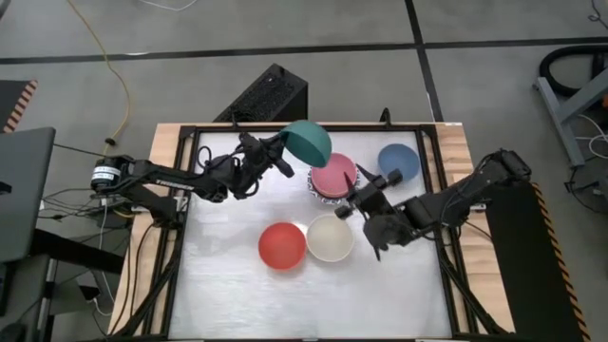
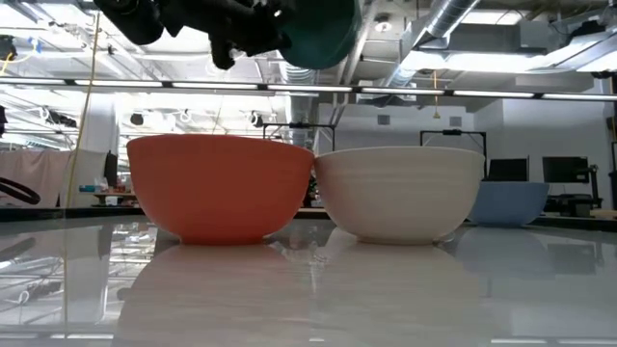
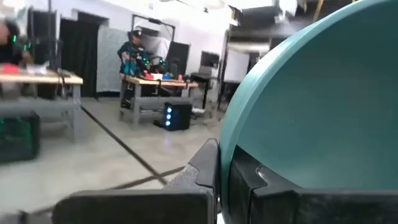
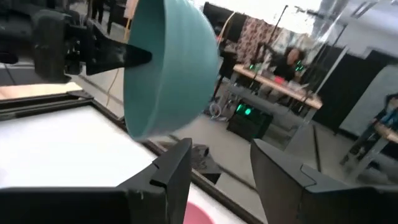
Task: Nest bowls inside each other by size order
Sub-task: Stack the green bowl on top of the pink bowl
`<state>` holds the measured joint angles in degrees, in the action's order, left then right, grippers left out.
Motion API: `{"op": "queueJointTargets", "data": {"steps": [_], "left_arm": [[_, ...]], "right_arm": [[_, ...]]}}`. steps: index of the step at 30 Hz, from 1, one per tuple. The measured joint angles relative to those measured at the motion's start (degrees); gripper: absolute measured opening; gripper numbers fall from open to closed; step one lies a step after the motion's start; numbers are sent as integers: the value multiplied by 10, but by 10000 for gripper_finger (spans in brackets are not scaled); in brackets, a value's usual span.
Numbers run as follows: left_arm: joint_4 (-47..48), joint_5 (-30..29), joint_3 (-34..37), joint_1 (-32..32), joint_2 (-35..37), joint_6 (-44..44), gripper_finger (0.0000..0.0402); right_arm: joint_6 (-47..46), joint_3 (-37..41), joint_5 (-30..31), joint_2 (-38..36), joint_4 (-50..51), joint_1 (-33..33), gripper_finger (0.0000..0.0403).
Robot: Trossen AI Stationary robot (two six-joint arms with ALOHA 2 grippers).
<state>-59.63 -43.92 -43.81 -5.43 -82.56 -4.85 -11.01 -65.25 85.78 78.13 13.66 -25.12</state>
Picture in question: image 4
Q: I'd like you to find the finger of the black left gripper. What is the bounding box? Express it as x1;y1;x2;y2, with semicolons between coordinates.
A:
85;24;153;77

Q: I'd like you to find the pink plastic bowl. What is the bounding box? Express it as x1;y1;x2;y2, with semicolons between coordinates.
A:
183;201;217;224

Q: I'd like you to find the wooden table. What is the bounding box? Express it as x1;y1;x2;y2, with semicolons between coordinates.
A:
373;121;398;144

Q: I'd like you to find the person at wooden desk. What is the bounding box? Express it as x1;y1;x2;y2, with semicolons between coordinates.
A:
273;46;307;82

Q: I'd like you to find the floral patterned cloth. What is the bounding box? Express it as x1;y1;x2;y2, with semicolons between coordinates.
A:
238;17;282;65

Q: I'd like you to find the light wood board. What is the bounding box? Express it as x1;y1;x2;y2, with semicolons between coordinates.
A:
0;82;83;101

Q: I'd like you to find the teal blue plastic bowl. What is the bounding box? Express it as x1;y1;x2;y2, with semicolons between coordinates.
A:
123;0;220;141

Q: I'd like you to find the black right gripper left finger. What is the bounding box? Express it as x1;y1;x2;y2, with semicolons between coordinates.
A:
0;138;192;224

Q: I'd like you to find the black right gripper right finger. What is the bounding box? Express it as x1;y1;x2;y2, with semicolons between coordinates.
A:
251;139;398;224

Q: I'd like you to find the black box with green lights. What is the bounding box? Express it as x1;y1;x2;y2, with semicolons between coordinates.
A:
226;101;274;142

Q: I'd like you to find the wooden desk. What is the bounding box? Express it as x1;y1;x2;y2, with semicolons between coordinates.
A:
233;63;324;110

